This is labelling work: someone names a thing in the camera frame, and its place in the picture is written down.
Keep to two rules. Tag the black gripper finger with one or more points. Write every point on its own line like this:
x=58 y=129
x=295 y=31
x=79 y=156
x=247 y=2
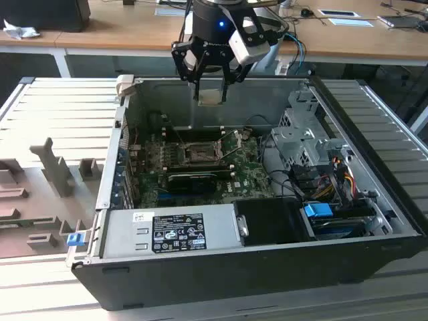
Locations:
x=235 y=73
x=180 y=57

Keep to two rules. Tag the small square silver CPU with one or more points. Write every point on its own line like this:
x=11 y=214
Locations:
x=210 y=98

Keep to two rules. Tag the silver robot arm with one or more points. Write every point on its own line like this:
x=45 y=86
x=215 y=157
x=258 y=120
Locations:
x=267 y=63

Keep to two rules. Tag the black RAM slot bank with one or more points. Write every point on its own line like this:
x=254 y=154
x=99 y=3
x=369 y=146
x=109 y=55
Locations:
x=200 y=170
x=197 y=133

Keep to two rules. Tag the CPU socket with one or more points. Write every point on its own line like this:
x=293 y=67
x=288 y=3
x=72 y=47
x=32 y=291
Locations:
x=197 y=154

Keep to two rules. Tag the blue expansion slot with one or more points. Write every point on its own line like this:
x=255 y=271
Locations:
x=165 y=199

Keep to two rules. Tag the long wooden desk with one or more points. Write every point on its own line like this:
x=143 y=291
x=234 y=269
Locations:
x=133 y=33

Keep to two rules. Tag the black computer mouse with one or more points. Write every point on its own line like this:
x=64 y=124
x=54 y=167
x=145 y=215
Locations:
x=305 y=12

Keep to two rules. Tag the silver metal disk cage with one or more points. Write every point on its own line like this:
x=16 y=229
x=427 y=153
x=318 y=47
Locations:
x=301 y=143

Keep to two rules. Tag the green motherboard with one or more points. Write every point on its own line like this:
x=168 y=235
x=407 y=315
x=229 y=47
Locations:
x=247 y=177

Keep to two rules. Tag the black box on desk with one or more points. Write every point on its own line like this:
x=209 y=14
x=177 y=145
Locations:
x=43 y=15

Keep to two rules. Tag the blue disk carrier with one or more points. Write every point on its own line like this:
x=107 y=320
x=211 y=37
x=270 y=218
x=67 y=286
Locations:
x=317 y=210

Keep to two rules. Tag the crumpled white paper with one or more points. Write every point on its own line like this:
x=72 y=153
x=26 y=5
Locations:
x=20 y=30

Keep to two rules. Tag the small white barcode sticker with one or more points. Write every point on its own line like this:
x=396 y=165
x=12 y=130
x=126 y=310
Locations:
x=142 y=216

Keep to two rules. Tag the grey parts rack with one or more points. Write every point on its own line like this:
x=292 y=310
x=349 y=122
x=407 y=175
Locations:
x=60 y=174

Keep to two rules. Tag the black power supply label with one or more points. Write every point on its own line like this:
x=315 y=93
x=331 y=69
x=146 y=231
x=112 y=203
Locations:
x=179 y=232

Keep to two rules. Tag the grey laptop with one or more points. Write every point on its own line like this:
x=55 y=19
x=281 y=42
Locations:
x=399 y=21

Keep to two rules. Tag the grey power supply unit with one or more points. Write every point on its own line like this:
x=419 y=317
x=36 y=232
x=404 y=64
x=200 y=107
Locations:
x=123 y=230

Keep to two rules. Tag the black hard disk drive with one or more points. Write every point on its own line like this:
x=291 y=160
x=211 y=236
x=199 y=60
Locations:
x=337 y=229

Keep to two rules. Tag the black open PC case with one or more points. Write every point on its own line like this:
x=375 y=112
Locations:
x=234 y=281

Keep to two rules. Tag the blue plastic case latch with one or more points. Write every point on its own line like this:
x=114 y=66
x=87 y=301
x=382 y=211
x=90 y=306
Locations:
x=75 y=239

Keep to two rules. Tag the green RAM stick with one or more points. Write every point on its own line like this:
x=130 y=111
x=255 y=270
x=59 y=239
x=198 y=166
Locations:
x=26 y=224

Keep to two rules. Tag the small grey wrist camera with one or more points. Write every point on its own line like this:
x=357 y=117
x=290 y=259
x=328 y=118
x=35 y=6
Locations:
x=190 y=61

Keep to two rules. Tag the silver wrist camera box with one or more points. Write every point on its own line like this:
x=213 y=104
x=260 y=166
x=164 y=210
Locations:
x=249 y=50

